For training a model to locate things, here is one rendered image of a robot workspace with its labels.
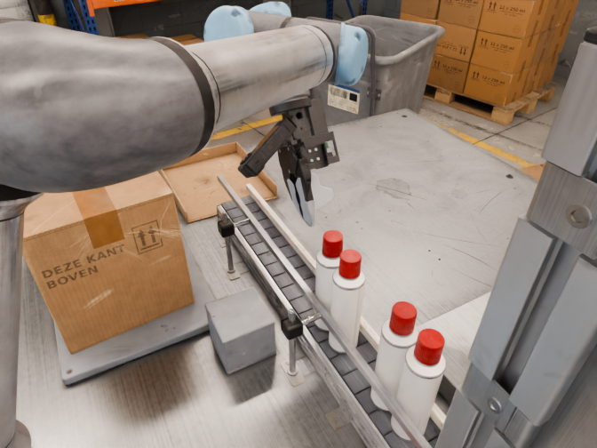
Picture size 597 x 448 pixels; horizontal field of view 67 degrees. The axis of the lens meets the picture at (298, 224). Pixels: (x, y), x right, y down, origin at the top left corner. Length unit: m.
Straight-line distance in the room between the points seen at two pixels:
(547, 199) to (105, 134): 0.25
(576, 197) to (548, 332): 0.06
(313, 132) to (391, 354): 0.38
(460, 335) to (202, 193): 0.78
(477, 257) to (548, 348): 0.93
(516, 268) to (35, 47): 0.29
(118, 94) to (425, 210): 1.04
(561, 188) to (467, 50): 3.82
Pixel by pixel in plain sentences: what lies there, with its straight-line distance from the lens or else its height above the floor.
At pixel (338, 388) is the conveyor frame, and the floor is 0.87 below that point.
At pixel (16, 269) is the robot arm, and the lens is 0.47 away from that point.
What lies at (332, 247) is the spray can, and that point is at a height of 1.07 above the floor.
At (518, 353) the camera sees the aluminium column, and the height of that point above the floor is 1.35.
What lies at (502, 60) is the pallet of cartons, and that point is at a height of 0.47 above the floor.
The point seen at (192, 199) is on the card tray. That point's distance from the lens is 1.29.
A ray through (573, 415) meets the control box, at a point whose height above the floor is 1.36.
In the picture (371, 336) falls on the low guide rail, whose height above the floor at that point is 0.91.
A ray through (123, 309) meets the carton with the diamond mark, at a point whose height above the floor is 0.91.
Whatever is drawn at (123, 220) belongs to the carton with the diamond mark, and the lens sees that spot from 0.79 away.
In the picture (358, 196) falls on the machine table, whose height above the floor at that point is 0.83.
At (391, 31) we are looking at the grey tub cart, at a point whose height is 0.73.
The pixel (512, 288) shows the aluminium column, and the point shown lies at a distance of 0.22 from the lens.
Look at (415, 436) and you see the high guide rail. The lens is 0.67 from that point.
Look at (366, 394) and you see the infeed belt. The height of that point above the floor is 0.88.
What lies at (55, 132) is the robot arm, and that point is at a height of 1.41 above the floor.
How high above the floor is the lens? 1.54
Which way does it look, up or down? 37 degrees down
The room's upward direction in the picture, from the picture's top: straight up
